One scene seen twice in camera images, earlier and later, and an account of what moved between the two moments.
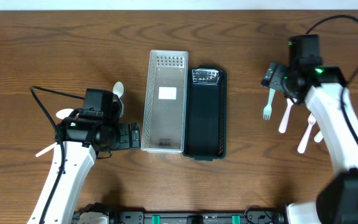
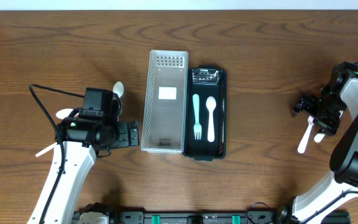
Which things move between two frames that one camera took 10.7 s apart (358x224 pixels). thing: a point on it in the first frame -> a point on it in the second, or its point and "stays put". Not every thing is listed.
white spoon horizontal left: [64, 112] stays put
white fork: [311, 121] stays put
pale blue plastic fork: [268, 108] -> [197, 129]
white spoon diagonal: [46, 149] stays put
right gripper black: [272, 74] -> [313, 112]
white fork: [318, 137] stays put
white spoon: [118, 89] stays put
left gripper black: [129, 135] stays put
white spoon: [283, 124] -> [211, 104]
